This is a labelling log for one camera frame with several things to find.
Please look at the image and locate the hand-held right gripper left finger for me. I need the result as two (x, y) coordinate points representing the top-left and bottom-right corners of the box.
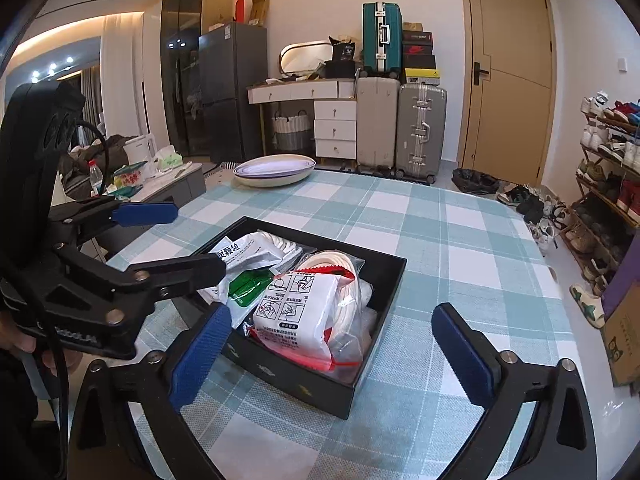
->
(67, 304), (233, 480)

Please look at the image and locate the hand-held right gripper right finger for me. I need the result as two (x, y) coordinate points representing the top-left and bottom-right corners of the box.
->
(431, 302), (598, 480)

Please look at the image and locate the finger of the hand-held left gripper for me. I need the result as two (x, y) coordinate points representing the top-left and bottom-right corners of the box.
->
(54, 244), (228, 322)
(47, 195), (179, 247)

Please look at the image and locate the white printed pouch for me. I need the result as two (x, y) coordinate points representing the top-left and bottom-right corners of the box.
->
(207, 232), (281, 273)

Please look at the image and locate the green and white packet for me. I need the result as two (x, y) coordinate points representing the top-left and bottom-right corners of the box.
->
(227, 269), (275, 312)

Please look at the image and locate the striped white cord bundle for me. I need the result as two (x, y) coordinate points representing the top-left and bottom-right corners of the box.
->
(257, 230), (308, 268)

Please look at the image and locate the red and white packet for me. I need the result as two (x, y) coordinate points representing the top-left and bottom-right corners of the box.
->
(250, 269), (348, 372)

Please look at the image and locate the black cardboard box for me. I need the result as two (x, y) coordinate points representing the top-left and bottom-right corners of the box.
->
(192, 216), (408, 421)

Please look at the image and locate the zip bag with white rope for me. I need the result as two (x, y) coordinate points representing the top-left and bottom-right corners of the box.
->
(300, 249), (378, 366)

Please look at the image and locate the person's left hand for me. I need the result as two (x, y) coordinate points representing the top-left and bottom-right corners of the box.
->
(0, 310), (83, 378)

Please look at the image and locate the red and green snack bag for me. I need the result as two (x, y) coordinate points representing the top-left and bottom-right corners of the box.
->
(112, 160), (148, 191)

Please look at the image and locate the grey low cabinet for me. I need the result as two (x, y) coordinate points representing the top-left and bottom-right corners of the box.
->
(132, 162), (207, 206)

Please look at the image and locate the green tissue box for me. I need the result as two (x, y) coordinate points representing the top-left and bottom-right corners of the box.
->
(154, 146), (183, 168)

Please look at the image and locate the white kettle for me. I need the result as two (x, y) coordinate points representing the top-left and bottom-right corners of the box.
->
(122, 135), (157, 168)

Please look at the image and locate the dark cloth heap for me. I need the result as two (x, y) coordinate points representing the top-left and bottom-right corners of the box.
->
(65, 135), (131, 201)

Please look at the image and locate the grey curtain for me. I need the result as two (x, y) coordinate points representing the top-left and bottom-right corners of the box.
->
(80, 65), (103, 131)

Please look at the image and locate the checked teal tablecloth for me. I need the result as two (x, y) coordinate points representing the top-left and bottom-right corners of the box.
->
(107, 167), (601, 480)

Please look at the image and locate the oval white plate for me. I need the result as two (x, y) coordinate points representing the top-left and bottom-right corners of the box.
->
(233, 155), (317, 189)

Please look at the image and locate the white curtain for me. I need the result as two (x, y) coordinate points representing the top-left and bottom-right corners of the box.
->
(100, 12), (151, 136)

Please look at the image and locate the green and white slipper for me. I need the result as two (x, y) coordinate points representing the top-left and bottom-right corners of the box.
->
(570, 282), (607, 330)

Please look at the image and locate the dark grey fridge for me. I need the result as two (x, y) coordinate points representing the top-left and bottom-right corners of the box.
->
(198, 22), (268, 163)

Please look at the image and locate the dark glass cabinet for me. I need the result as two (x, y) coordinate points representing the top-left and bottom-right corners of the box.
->
(160, 0), (233, 158)

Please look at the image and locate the pile of loose shoes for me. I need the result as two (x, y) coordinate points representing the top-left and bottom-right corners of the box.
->
(497, 182), (571, 256)

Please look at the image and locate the brown cardboard box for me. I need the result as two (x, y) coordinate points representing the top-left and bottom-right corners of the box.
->
(600, 300), (640, 388)

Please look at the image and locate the white woven basket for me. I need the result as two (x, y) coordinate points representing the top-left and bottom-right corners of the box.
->
(271, 110), (315, 151)

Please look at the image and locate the purple paper bag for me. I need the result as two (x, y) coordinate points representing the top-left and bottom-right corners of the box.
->
(600, 260), (640, 316)

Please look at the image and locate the black plastic bag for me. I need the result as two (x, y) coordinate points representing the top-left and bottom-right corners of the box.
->
(451, 167), (501, 196)

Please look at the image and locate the white dressing table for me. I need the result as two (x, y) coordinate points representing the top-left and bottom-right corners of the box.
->
(246, 79), (359, 161)

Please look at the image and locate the wooden shoe rack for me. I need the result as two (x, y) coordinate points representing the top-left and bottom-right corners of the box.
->
(570, 92), (640, 296)

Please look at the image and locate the oval mirror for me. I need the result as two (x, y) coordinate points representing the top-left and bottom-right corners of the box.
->
(278, 39), (335, 78)

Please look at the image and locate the beige suitcase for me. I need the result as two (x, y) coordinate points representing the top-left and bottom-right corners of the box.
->
(356, 76), (401, 173)

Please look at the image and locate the silver suitcase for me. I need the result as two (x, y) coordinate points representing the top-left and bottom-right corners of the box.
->
(395, 82), (447, 183)

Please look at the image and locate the black paper bag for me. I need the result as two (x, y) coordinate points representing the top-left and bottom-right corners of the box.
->
(325, 36), (362, 78)

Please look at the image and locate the tan wooden door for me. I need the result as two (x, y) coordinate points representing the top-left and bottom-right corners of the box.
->
(459, 0), (557, 186)

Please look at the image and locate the black and yellow shoe box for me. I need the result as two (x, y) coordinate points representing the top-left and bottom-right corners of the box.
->
(403, 66), (442, 86)

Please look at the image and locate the teal suitcase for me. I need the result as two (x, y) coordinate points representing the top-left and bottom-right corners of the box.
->
(362, 2), (404, 79)

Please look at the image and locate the black shoe box red logo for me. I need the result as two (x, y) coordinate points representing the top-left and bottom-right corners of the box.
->
(402, 44), (435, 68)

